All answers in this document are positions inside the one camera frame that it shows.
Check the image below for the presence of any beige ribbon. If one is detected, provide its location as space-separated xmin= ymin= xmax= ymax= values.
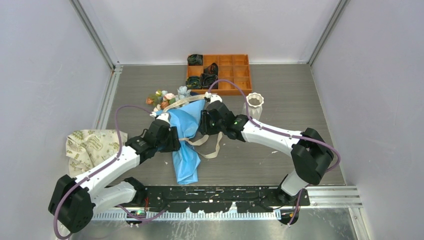
xmin=162 ymin=94 xmax=223 ymax=159

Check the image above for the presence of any blue paper flower bouquet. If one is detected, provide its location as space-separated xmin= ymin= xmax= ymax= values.
xmin=146 ymin=86 xmax=205 ymax=185

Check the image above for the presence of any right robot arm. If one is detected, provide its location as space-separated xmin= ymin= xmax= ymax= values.
xmin=199 ymin=101 xmax=334 ymax=206

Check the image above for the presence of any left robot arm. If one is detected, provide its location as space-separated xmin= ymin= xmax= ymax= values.
xmin=48 ymin=117 xmax=181 ymax=239

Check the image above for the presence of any white ribbed vase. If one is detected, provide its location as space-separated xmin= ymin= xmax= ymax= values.
xmin=241 ymin=92 xmax=265 ymax=120

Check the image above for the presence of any dark rolled fabric large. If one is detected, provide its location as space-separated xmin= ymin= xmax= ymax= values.
xmin=200 ymin=73 xmax=218 ymax=89

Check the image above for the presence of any dark rolled fabric bottom-left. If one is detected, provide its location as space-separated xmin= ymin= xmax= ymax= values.
xmin=185 ymin=76 xmax=203 ymax=90

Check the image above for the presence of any dark rolled fabric middle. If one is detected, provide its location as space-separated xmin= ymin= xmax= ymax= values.
xmin=203 ymin=62 xmax=219 ymax=75

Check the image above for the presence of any orange compartment tray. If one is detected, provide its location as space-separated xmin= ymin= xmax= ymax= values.
xmin=186 ymin=54 xmax=252 ymax=96

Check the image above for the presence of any dark rolled fabric top-left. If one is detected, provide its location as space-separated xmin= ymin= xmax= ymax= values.
xmin=187 ymin=54 xmax=204 ymax=66

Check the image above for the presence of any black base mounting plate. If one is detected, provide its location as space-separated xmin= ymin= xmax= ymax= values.
xmin=123 ymin=185 xmax=310 ymax=214

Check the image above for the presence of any floral patterned cloth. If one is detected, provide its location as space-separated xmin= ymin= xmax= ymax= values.
xmin=65 ymin=129 xmax=120 ymax=177

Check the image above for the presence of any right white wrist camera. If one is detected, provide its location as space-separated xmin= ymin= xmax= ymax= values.
xmin=204 ymin=92 xmax=223 ymax=103

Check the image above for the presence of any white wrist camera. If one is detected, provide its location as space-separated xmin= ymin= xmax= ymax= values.
xmin=149 ymin=111 xmax=171 ymax=124
xmin=204 ymin=92 xmax=223 ymax=103

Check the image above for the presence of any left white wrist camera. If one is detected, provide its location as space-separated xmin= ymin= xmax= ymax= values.
xmin=149 ymin=111 xmax=171 ymax=124

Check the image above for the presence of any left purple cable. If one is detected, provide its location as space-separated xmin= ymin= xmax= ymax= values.
xmin=52 ymin=104 xmax=167 ymax=240

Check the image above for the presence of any purple cable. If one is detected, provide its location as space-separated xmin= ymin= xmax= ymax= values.
xmin=206 ymin=79 xmax=342 ymax=226
xmin=52 ymin=104 xmax=167 ymax=240

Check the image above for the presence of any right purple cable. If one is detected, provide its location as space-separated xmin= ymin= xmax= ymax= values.
xmin=206 ymin=79 xmax=342 ymax=226

